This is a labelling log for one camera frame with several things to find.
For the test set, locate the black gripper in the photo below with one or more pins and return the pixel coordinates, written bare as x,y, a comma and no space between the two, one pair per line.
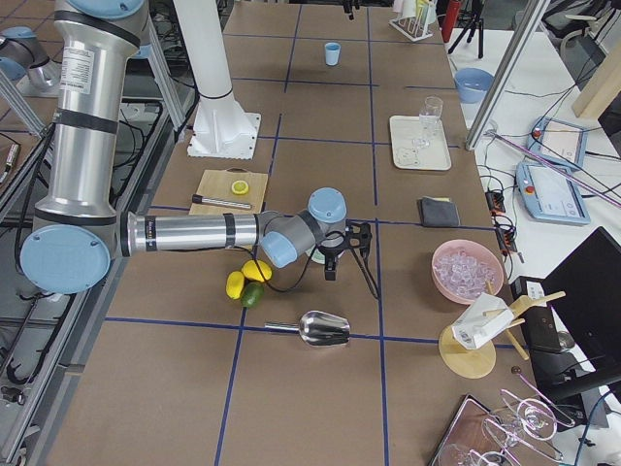
331,255

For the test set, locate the green bowl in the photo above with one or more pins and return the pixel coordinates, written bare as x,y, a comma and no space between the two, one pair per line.
321,255

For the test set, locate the light blue plastic cup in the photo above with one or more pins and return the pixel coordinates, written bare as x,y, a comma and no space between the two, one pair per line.
332,51

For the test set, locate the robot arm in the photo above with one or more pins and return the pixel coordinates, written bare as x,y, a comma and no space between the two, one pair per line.
77,233

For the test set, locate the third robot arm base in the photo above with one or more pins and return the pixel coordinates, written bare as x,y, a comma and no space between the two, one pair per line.
26,63

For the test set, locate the steel ice scoop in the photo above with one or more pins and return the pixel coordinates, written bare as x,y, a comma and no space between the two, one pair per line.
317,329

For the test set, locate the pink bowl of ice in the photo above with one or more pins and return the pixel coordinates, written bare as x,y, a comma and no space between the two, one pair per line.
463,269

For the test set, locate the blue bowl on side table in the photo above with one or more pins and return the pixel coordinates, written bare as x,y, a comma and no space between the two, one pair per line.
472,84

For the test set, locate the cream bear serving tray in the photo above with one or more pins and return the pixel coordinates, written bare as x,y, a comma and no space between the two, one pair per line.
403,130

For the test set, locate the whole yellow lemon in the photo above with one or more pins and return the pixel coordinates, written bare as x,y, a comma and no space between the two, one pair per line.
257,270

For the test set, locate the green lime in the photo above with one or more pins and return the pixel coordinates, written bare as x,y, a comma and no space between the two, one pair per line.
252,294

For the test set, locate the lemon half slice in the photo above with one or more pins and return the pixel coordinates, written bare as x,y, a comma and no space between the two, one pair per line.
239,187

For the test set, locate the wooden cutting board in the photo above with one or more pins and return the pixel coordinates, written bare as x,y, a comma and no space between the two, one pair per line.
217,184

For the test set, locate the clear wine glass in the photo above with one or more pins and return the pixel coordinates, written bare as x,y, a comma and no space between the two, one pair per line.
429,118

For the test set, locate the white carton on stand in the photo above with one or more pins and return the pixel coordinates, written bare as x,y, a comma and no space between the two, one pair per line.
483,320

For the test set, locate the wooden cup stand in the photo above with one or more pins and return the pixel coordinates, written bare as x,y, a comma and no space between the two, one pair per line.
478,363

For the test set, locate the blue teach pendant near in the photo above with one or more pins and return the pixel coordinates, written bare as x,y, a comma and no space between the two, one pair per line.
549,195

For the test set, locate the blue teach pendant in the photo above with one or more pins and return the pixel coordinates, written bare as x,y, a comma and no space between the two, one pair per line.
558,141
549,195

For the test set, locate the blue teach pendant far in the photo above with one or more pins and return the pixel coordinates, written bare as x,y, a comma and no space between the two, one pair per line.
558,141

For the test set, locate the black monitor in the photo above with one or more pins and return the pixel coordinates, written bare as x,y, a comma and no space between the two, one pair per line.
590,310

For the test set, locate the upturned wine glasses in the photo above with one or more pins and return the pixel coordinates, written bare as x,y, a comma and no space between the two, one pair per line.
519,432

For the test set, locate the steel cylindrical handle tool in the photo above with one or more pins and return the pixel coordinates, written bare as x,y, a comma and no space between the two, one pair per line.
217,202

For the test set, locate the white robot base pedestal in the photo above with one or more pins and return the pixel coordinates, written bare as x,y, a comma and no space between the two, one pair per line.
221,127

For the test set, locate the white wire rack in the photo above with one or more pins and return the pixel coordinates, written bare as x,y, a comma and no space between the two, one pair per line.
414,18

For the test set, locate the aluminium frame post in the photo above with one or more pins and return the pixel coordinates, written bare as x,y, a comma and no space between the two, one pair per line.
525,29

